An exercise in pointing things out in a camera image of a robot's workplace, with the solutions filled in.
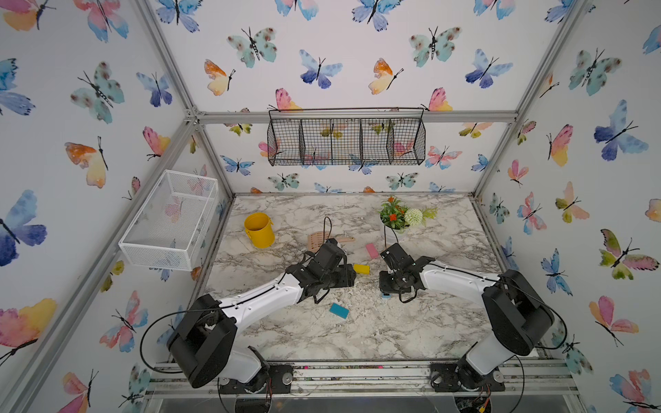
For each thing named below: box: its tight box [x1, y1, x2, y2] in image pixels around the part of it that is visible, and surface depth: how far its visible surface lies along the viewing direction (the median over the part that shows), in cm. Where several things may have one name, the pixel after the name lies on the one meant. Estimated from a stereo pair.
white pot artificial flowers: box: [377, 196, 439, 245], surface depth 95 cm
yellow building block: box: [353, 264, 371, 275], surface depth 98 cm
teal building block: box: [328, 302, 351, 320], surface depth 89 cm
